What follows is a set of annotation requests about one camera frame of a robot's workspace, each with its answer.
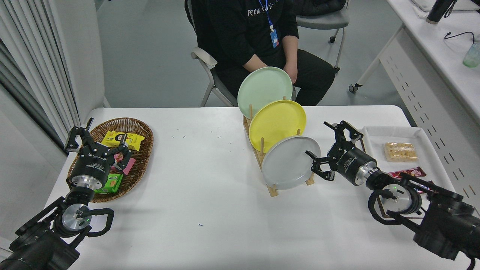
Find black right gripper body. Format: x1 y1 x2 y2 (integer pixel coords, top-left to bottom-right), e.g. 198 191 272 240
330 146 377 185

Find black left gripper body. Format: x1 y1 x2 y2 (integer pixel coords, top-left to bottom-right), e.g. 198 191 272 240
70 146 113 180

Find grey plate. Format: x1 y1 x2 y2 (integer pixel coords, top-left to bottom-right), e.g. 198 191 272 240
261 136 321 191

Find wooden plate rack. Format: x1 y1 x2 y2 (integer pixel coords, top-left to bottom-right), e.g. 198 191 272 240
243 96 315 198

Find yellow plate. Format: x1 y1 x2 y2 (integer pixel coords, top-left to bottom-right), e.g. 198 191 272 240
249 99 307 153

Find pale green plate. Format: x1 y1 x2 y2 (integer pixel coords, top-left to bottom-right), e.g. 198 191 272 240
237 66 293 120

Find person's left hand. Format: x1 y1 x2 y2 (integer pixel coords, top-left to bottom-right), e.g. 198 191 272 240
283 62 299 85

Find red white snack packet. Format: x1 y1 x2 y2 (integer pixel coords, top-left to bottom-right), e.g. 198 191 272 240
111 153 127 172

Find yellow snack packet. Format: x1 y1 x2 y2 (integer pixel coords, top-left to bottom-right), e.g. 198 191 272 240
101 131 145 152

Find pink snack packet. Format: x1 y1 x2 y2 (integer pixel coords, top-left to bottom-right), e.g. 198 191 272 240
122 157 137 176

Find brown wicker basket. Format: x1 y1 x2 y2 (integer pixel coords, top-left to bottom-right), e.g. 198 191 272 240
67 117 154 203

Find green snack packet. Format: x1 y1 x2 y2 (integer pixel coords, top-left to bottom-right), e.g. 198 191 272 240
94 173 124 194

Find pale cracker snack packet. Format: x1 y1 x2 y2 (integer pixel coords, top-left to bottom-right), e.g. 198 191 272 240
384 142 419 162

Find white rectangular tray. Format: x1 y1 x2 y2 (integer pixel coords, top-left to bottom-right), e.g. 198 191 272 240
359 126 456 220

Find red snack bar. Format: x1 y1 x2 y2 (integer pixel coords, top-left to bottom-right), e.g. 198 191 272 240
388 166 427 179

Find white vertical blinds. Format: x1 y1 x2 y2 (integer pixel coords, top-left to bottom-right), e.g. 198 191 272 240
0 0 81 152

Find grey wheeled chair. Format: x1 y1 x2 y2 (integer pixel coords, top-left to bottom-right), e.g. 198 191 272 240
296 6 350 74

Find grey chair with white armrest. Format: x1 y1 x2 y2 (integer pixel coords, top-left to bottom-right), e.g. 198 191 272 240
184 0 240 108

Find black jacket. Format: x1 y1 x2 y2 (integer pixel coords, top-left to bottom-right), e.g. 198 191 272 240
294 0 346 17

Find white perforated desk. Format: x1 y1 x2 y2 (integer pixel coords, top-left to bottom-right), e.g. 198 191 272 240
349 0 480 199

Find person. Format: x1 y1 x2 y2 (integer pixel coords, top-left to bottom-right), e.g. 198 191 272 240
184 0 336 107

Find clear green bottle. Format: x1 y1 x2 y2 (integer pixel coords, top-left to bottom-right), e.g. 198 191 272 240
462 40 480 68

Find black flask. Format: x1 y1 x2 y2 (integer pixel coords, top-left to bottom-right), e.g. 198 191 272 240
426 0 455 24

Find blue lanyard badge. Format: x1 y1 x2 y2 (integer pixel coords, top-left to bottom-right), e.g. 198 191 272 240
262 0 280 49

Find thin black cable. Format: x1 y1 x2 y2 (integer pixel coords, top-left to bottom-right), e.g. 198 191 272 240
444 31 476 44

